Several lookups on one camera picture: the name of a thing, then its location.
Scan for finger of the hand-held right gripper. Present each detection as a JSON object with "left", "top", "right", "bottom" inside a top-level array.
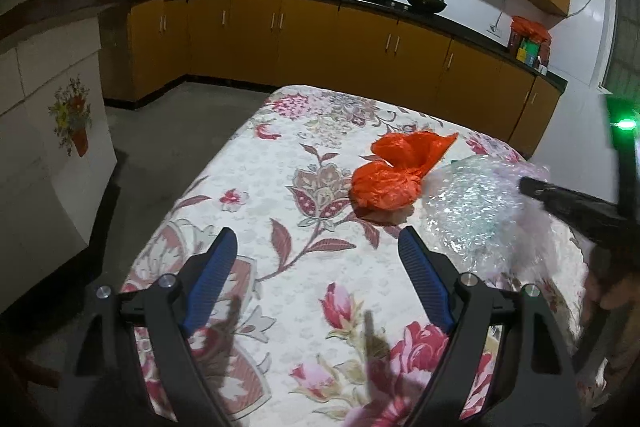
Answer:
[{"left": 519, "top": 176, "right": 628, "bottom": 248}]

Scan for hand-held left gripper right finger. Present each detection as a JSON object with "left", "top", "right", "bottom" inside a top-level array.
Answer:
[{"left": 397, "top": 226, "right": 583, "bottom": 427}]

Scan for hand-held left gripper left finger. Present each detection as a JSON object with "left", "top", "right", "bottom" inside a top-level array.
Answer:
[{"left": 72, "top": 227, "right": 239, "bottom": 427}]

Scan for clear bubble wrap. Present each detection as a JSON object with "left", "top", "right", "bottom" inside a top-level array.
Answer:
[{"left": 420, "top": 154, "right": 556, "bottom": 278}]

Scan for red plastic bag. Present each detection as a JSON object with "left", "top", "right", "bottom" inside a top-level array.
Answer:
[{"left": 350, "top": 131, "right": 460, "bottom": 212}]

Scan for person's right hand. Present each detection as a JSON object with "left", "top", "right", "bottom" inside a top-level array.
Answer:
[{"left": 582, "top": 257, "right": 640, "bottom": 323}]

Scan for green box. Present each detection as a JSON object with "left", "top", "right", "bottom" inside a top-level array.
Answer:
[{"left": 517, "top": 38, "right": 538, "bottom": 65}]

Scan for red bag on boxes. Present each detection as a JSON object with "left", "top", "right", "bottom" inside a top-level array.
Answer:
[{"left": 511, "top": 16, "right": 552, "bottom": 42}]

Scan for floral tablecloth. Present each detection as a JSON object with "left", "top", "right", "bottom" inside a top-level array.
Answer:
[{"left": 120, "top": 84, "right": 588, "bottom": 427}]

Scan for white cabinet with flower decal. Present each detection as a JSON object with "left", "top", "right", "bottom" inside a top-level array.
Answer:
[{"left": 0, "top": 0, "right": 141, "bottom": 315}]

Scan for black kitchen countertop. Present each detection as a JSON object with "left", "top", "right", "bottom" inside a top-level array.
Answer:
[{"left": 122, "top": 0, "right": 568, "bottom": 90}]

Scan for dark pot with lid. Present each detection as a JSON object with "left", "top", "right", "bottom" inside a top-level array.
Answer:
[{"left": 405, "top": 0, "right": 447, "bottom": 14}]

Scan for wooden base cabinets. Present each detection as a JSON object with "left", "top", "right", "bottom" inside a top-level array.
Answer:
[{"left": 100, "top": 0, "right": 563, "bottom": 160}]

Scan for white wall cable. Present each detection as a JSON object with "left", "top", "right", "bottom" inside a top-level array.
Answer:
[{"left": 487, "top": 0, "right": 613, "bottom": 32}]

